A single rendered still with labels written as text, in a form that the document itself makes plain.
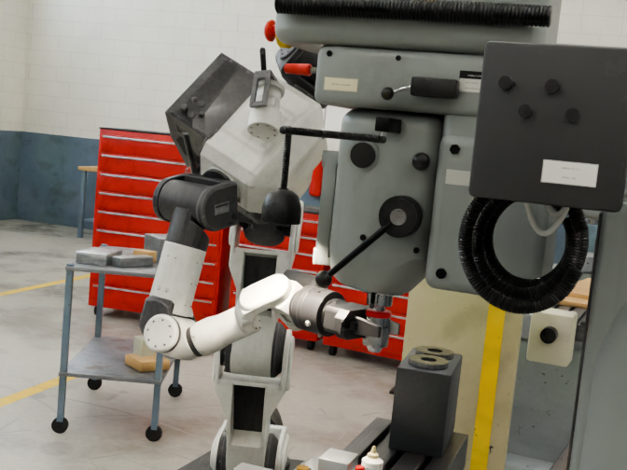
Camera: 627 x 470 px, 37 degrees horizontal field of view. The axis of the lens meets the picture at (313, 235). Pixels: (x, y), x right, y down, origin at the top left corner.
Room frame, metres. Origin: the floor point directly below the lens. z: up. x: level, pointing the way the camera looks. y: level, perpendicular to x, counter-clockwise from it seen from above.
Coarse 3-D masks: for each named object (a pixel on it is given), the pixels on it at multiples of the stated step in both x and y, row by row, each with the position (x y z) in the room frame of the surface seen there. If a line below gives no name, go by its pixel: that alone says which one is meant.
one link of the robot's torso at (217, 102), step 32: (224, 64) 2.10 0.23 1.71; (192, 96) 2.05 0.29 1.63; (224, 96) 2.05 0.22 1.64; (288, 96) 2.05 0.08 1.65; (192, 128) 2.01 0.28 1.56; (224, 128) 2.01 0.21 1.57; (320, 128) 2.05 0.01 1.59; (192, 160) 2.04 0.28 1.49; (224, 160) 1.97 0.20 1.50; (256, 160) 1.96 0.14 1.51; (320, 160) 2.14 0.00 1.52; (256, 192) 1.98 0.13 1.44
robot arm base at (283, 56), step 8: (280, 48) 2.15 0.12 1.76; (288, 48) 2.09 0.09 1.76; (296, 48) 2.07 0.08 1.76; (280, 56) 2.11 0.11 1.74; (288, 56) 2.08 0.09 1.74; (296, 56) 2.07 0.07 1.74; (280, 64) 2.10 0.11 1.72; (280, 72) 2.09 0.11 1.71; (288, 80) 2.09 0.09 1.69; (296, 80) 2.09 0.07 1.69; (304, 80) 2.10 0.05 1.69; (304, 88) 2.11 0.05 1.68; (312, 88) 2.11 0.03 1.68; (320, 104) 2.13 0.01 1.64
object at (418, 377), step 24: (408, 360) 2.06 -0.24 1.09; (432, 360) 2.05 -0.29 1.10; (456, 360) 2.10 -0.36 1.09; (408, 384) 1.98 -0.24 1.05; (432, 384) 1.97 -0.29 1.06; (456, 384) 2.10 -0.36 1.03; (408, 408) 1.98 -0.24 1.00; (432, 408) 1.97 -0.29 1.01; (408, 432) 1.98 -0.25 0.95; (432, 432) 1.96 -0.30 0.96; (432, 456) 1.97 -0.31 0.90
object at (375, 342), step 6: (366, 318) 1.66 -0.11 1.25; (372, 318) 1.65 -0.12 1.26; (378, 318) 1.65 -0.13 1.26; (390, 318) 1.66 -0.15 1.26; (378, 324) 1.65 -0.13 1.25; (384, 324) 1.65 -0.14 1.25; (384, 330) 1.65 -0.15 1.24; (384, 336) 1.65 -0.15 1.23; (366, 342) 1.66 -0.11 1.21; (372, 342) 1.65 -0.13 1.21; (378, 342) 1.65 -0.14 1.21; (384, 342) 1.65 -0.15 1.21
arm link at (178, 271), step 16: (160, 256) 1.91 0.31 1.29; (176, 256) 1.89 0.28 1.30; (192, 256) 1.89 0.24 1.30; (160, 272) 1.89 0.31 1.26; (176, 272) 1.88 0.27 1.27; (192, 272) 1.89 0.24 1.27; (160, 288) 1.88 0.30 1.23; (176, 288) 1.88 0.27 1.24; (192, 288) 1.90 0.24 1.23; (144, 304) 1.88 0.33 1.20; (160, 304) 1.86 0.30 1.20; (176, 304) 1.87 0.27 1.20; (144, 320) 1.86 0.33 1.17; (160, 320) 1.84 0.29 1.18; (176, 320) 1.85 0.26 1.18; (144, 336) 1.84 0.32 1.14; (160, 336) 1.83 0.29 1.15; (176, 336) 1.82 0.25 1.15
